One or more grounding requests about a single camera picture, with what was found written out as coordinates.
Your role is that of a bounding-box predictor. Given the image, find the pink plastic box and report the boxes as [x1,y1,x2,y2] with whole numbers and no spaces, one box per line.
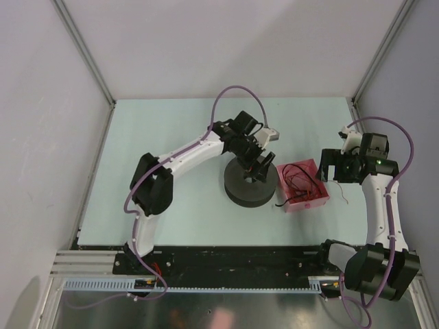
[276,159,330,213]

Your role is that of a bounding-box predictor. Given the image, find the left aluminium frame post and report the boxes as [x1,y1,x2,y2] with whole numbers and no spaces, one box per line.
[51,0,115,105]

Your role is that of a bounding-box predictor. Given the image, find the aluminium frame post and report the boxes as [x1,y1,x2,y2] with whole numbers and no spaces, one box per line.
[351,0,418,104]
[51,0,115,105]

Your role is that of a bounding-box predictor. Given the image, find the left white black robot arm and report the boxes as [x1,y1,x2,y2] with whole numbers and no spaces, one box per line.
[123,111,279,274]

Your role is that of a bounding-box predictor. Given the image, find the right aluminium frame post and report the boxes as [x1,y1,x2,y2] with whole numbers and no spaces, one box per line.
[351,0,418,104]

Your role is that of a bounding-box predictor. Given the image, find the thin white wire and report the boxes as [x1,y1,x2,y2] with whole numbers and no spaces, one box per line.
[327,178,349,205]

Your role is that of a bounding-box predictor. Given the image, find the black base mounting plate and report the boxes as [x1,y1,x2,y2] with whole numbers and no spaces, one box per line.
[112,246,340,298]

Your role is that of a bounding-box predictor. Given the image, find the black cable spool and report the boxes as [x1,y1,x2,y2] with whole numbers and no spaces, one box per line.
[224,158,278,208]

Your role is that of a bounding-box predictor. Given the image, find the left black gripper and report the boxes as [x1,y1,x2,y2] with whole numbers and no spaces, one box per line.
[233,136,274,184]

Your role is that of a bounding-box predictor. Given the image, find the grey slotted cable duct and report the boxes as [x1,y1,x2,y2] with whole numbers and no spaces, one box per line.
[63,276,325,293]

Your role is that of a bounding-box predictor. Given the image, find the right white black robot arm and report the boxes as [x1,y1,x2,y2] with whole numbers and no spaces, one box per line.
[316,127,420,301]

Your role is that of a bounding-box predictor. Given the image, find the black wire in box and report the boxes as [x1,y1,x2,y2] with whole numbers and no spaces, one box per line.
[275,164,322,208]

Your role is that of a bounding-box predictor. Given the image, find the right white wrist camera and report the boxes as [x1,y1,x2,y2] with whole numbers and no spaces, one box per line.
[339,126,362,154]

